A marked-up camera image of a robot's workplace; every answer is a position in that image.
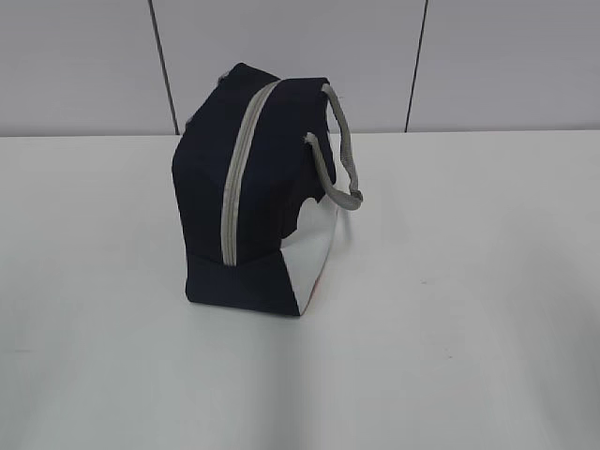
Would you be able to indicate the navy blue lunch bag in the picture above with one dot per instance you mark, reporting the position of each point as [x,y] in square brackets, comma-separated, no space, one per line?
[259,175]

